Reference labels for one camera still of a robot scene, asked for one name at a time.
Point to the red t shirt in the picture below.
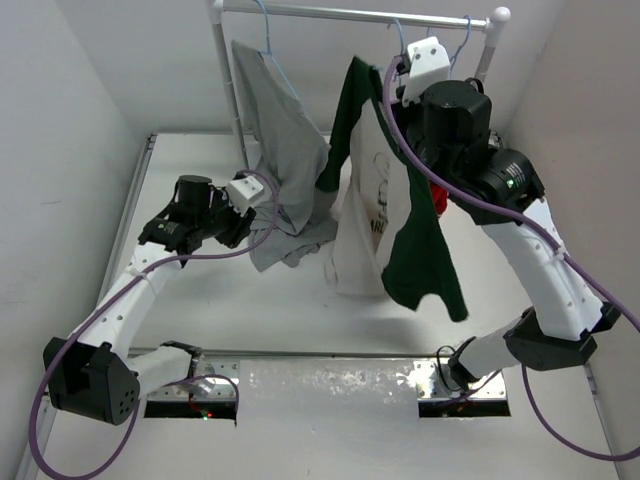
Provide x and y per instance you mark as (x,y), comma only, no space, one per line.
(440,199)

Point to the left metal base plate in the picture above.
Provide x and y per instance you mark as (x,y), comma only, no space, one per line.
(210,389)

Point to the silver clothes rack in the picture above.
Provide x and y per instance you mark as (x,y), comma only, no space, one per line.
(492,27)

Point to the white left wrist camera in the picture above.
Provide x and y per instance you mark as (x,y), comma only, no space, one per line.
(244,191)

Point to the grey t shirt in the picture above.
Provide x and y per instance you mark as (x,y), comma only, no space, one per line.
(293,154)

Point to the metal base plate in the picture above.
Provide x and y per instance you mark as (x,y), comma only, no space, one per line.
(210,389)
(433,383)

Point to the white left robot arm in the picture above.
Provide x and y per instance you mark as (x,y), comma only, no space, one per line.
(91,372)

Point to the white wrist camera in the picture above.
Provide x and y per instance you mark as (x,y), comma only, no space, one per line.
(424,63)
(244,191)

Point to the blue wire hanger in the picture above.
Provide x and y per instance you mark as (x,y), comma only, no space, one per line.
(269,51)
(401,36)
(452,52)

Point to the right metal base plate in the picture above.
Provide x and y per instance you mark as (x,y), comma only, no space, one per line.
(433,383)

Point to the green and white t shirt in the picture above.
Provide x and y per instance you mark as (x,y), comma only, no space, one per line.
(389,242)

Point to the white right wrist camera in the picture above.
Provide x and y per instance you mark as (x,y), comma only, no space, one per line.
(424,63)

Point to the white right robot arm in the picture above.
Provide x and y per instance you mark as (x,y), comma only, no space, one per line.
(506,199)

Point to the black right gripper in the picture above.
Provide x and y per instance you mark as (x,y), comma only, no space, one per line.
(402,112)

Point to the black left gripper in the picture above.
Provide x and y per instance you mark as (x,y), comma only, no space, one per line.
(239,224)

